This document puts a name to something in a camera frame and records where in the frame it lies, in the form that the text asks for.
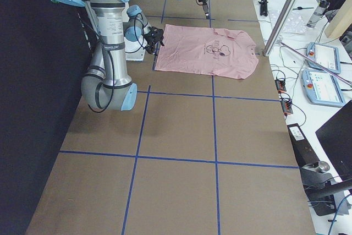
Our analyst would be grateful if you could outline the pink Snoopy t-shirt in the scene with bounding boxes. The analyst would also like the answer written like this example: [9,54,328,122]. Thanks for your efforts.
[155,24,259,79]

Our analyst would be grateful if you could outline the black folded tripod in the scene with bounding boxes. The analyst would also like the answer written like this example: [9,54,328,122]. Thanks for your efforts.
[259,0,268,17]

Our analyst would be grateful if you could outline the clear plastic bag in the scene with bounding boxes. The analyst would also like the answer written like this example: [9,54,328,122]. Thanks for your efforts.
[268,10,307,34]

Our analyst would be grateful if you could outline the long reacher stick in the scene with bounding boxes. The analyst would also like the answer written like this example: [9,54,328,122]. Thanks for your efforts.
[278,39,352,86]

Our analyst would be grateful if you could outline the upper orange connector block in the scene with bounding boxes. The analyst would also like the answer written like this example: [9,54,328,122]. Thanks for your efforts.
[274,78,287,94]

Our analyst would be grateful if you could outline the orange connector block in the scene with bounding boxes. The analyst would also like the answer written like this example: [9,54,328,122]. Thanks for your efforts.
[274,78,287,94]
[280,98,293,116]

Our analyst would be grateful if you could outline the lower orange connector block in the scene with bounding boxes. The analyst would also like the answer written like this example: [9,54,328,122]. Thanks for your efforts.
[280,98,293,116]

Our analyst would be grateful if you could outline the far blue teach pendant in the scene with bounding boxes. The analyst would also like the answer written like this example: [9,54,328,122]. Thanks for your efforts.
[306,42,341,74]

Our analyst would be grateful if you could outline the blue teach pendant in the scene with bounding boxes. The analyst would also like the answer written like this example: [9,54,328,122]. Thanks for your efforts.
[306,42,341,74]
[301,69,345,107]

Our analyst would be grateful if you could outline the wooden beam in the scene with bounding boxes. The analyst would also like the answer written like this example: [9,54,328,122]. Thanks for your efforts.
[325,0,351,39]

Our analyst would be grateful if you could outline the near blue teach pendant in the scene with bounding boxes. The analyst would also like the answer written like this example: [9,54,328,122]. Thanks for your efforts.
[301,69,345,107]

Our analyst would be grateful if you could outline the black box with label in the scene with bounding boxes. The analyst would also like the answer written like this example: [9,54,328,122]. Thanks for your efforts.
[287,123,320,167]

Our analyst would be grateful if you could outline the black monitor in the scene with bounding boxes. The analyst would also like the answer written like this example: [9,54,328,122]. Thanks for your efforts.
[316,101,351,175]

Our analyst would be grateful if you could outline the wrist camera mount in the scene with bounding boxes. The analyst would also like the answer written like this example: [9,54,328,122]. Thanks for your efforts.
[147,26,164,42]

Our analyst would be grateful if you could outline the right black braided cable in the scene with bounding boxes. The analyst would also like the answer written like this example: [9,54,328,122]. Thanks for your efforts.
[85,14,151,113]

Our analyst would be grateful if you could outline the white pedestal column base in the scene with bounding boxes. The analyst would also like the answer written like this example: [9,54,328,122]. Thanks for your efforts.
[123,17,147,62]

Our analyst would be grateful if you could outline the aluminium frame post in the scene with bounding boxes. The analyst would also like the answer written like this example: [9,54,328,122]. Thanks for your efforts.
[263,0,296,57]

